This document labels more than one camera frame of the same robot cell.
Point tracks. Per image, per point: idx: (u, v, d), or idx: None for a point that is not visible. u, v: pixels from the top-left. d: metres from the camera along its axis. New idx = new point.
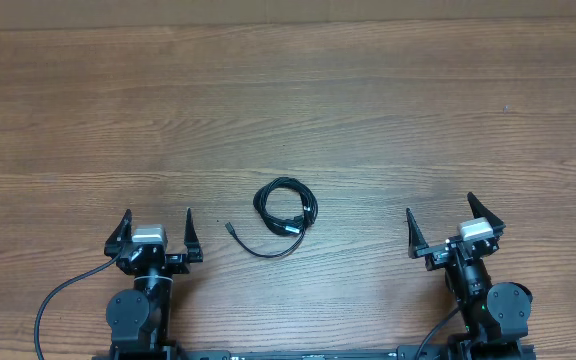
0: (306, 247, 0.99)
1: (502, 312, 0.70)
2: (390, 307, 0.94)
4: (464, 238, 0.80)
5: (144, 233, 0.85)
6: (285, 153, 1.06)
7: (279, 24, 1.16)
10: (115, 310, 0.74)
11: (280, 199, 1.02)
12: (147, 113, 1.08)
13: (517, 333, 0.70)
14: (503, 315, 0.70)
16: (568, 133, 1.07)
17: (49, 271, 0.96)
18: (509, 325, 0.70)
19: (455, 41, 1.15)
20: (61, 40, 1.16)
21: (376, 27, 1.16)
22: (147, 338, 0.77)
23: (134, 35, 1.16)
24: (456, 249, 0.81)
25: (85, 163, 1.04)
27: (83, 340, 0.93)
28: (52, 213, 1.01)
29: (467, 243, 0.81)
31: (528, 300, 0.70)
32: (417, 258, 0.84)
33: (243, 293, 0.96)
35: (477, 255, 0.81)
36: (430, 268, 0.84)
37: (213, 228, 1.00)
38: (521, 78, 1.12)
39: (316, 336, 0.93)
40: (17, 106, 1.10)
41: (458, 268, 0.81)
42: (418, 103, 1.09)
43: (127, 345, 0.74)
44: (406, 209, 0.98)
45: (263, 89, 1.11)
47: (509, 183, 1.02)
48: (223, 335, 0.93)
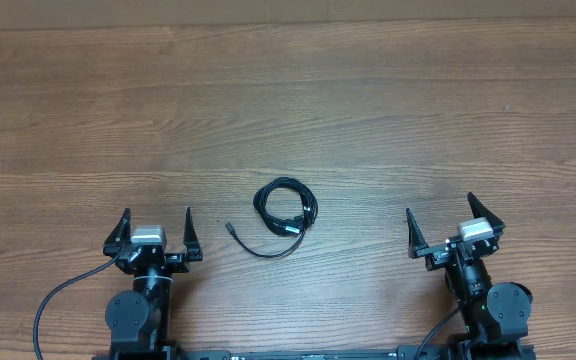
0: (306, 247, 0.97)
1: (502, 312, 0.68)
2: (390, 307, 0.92)
4: (463, 238, 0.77)
5: (142, 232, 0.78)
6: (285, 153, 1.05)
7: (279, 24, 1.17)
10: (114, 312, 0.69)
11: (280, 199, 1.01)
12: (148, 113, 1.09)
13: (517, 333, 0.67)
14: (503, 315, 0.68)
16: (567, 133, 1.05)
17: (49, 271, 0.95)
18: (508, 325, 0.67)
19: (455, 41, 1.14)
20: (62, 41, 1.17)
21: (376, 27, 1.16)
22: (147, 339, 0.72)
23: (136, 37, 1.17)
24: (456, 250, 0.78)
25: (85, 164, 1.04)
27: (83, 340, 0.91)
28: (52, 212, 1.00)
29: (468, 243, 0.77)
31: (528, 300, 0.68)
32: (417, 258, 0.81)
33: (242, 293, 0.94)
35: (478, 255, 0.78)
36: (430, 268, 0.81)
37: (213, 229, 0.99)
38: (521, 78, 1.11)
39: (316, 336, 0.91)
40: (20, 108, 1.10)
41: (458, 268, 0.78)
42: (418, 103, 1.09)
43: (127, 346, 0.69)
44: (406, 209, 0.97)
45: (262, 89, 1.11)
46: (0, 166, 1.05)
47: (509, 183, 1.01)
48: (222, 335, 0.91)
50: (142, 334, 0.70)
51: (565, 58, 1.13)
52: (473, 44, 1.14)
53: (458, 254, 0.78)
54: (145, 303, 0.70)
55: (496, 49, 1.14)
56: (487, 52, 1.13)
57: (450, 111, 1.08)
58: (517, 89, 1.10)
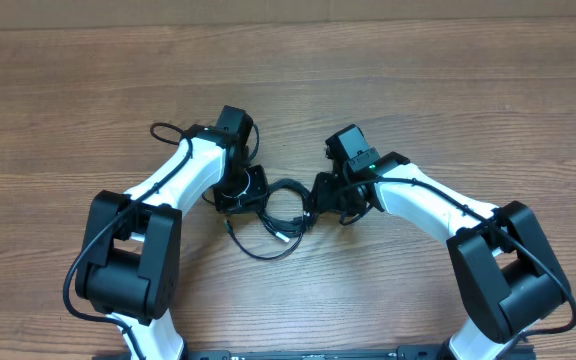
0: (306, 247, 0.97)
1: (356, 150, 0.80)
2: (390, 307, 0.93)
4: (402, 163, 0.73)
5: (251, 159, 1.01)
6: (285, 153, 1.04)
7: (279, 24, 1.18)
10: (228, 106, 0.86)
11: (280, 200, 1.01)
12: (148, 114, 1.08)
13: (386, 165, 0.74)
14: (352, 151, 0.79)
16: (568, 133, 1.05)
17: (49, 271, 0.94)
18: (360, 156, 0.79)
19: (455, 41, 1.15)
20: (63, 41, 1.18)
21: (376, 27, 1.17)
22: (228, 154, 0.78)
23: (136, 37, 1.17)
24: (358, 187, 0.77)
25: (85, 164, 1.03)
27: (84, 340, 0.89)
28: (52, 212, 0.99)
29: (353, 151, 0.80)
31: (354, 132, 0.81)
32: (406, 215, 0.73)
33: (243, 293, 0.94)
35: (360, 146, 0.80)
36: (377, 202, 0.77)
37: (213, 229, 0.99)
38: (520, 78, 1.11)
39: (315, 336, 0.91)
40: (20, 108, 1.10)
41: (376, 190, 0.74)
42: (418, 103, 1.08)
43: (210, 142, 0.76)
44: (362, 211, 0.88)
45: (261, 89, 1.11)
46: (0, 166, 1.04)
47: (509, 183, 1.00)
48: (223, 335, 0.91)
50: (228, 153, 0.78)
51: (565, 58, 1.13)
52: (473, 43, 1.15)
53: (352, 173, 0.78)
54: (237, 112, 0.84)
55: (496, 48, 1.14)
56: (487, 53, 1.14)
57: (449, 111, 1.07)
58: (516, 89, 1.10)
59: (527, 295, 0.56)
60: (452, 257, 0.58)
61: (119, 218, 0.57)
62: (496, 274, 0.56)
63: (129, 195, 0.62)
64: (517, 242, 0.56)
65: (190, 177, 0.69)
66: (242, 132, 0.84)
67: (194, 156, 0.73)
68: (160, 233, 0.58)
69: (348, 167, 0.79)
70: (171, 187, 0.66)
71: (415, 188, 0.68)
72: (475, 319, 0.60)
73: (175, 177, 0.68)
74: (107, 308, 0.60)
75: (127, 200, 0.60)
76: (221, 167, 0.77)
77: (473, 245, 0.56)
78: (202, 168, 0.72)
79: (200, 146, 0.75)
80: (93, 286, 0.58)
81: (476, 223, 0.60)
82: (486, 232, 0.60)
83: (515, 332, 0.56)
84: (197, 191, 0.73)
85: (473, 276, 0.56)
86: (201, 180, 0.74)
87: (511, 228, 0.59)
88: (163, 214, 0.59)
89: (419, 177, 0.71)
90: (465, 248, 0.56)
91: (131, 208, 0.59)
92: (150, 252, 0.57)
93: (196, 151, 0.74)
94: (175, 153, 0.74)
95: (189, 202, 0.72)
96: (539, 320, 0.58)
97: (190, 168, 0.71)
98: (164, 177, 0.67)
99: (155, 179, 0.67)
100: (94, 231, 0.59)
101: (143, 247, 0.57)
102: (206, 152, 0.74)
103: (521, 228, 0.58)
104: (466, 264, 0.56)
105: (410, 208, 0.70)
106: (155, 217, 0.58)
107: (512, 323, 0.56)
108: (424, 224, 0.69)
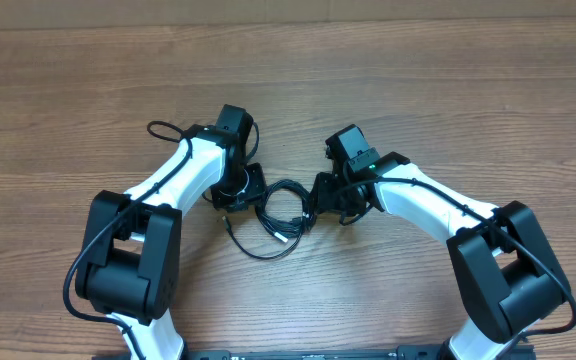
0: (305, 247, 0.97)
1: (356, 150, 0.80)
2: (390, 307, 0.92)
4: (402, 163, 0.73)
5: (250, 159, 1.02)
6: (285, 153, 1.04)
7: (279, 24, 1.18)
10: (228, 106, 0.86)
11: (280, 200, 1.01)
12: (148, 115, 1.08)
13: (385, 165, 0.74)
14: (353, 151, 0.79)
16: (568, 133, 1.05)
17: (49, 271, 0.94)
18: (360, 156, 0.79)
19: (455, 41, 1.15)
20: (63, 41, 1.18)
21: (376, 28, 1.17)
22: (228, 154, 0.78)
23: (136, 37, 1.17)
24: (358, 187, 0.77)
25: (85, 164, 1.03)
27: (84, 340, 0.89)
28: (52, 212, 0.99)
29: (353, 151, 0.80)
31: (354, 131, 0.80)
32: (406, 215, 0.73)
33: (243, 293, 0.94)
35: (360, 146, 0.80)
36: (377, 201, 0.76)
37: (214, 229, 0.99)
38: (520, 78, 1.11)
39: (315, 336, 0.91)
40: (20, 108, 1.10)
41: (376, 191, 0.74)
42: (418, 103, 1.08)
43: (210, 142, 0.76)
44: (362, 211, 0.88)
45: (261, 89, 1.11)
46: (0, 166, 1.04)
47: (510, 183, 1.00)
48: (223, 335, 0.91)
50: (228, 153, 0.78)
51: (565, 58, 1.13)
52: (473, 44, 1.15)
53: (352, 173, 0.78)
54: (237, 111, 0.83)
55: (496, 48, 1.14)
56: (487, 53, 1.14)
57: (449, 111, 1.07)
58: (516, 89, 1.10)
59: (527, 295, 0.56)
60: (452, 257, 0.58)
61: (118, 218, 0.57)
62: (495, 273, 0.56)
63: (129, 195, 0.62)
64: (517, 242, 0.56)
65: (189, 177, 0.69)
66: (242, 131, 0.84)
67: (194, 156, 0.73)
68: (160, 233, 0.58)
69: (348, 167, 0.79)
70: (171, 187, 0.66)
71: (415, 188, 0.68)
72: (475, 319, 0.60)
73: (175, 177, 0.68)
74: (107, 308, 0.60)
75: (127, 200, 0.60)
76: (220, 167, 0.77)
77: (473, 245, 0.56)
78: (203, 168, 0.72)
79: (200, 146, 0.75)
80: (93, 287, 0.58)
81: (476, 223, 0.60)
82: (486, 232, 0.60)
83: (515, 333, 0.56)
84: (197, 191, 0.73)
85: (473, 276, 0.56)
86: (201, 180, 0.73)
87: (511, 229, 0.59)
88: (163, 214, 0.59)
89: (419, 177, 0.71)
90: (465, 247, 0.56)
91: (131, 208, 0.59)
92: (149, 252, 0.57)
93: (196, 151, 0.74)
94: (175, 153, 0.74)
95: (189, 202, 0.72)
96: (539, 320, 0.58)
97: (190, 168, 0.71)
98: (164, 177, 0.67)
99: (155, 179, 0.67)
100: (94, 231, 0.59)
101: (143, 247, 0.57)
102: (206, 152, 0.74)
103: (521, 228, 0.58)
104: (466, 264, 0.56)
105: (410, 208, 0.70)
106: (155, 217, 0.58)
107: (512, 323, 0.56)
108: (424, 224, 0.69)
